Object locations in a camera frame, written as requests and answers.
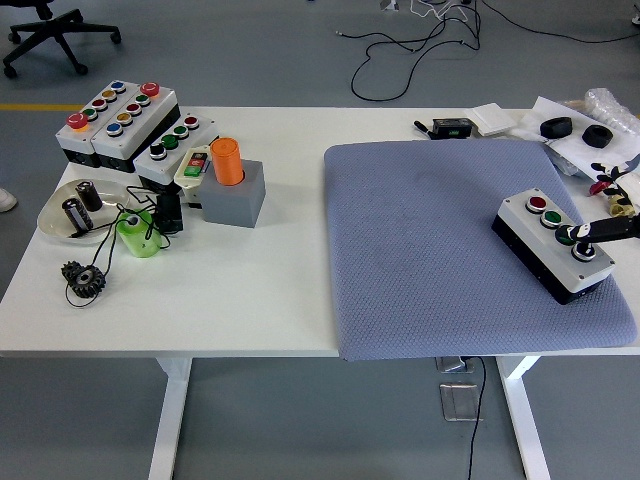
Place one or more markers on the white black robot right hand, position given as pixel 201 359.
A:
pixel 600 231

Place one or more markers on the white four-control button box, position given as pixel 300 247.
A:
pixel 525 225

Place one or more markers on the white button box black knob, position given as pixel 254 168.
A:
pixel 175 152

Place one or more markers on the five-button box with mushroom button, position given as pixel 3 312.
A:
pixel 75 145
pixel 145 122

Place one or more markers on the clear plastic packet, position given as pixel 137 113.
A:
pixel 565 162

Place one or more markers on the bubble wrap bag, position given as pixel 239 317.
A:
pixel 607 107

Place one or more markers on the white foam sheet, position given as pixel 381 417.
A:
pixel 550 107

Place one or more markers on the grey-blue textured mat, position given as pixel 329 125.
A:
pixel 425 240

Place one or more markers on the black device green label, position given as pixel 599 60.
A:
pixel 450 127

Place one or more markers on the grey box under table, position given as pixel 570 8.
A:
pixel 452 364

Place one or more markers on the white table leg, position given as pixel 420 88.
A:
pixel 525 415
pixel 170 415

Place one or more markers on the black pen tool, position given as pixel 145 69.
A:
pixel 422 127

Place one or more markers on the metal floor outlet plate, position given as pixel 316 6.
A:
pixel 460 402

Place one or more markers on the grey block with hole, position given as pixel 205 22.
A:
pixel 230 205

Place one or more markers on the orange cylinder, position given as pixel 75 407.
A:
pixel 226 162

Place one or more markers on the black power adapter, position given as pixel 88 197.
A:
pixel 169 212

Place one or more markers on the green plastic cylinder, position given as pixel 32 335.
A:
pixel 140 240

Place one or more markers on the brown-black capacitor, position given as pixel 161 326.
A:
pixel 90 197

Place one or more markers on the black striped capacitor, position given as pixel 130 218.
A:
pixel 77 215

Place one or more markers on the black metal gear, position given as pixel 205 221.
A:
pixel 75 277

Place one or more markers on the clear shallow dish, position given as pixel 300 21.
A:
pixel 52 220

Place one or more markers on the black office chair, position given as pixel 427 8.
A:
pixel 55 27

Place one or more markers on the person's white shoe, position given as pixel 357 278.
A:
pixel 6 200

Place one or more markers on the white wall switch panel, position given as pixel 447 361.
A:
pixel 492 119

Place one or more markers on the white metal bracket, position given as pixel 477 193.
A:
pixel 389 4

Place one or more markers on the cream red-green switch box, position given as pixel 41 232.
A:
pixel 187 186

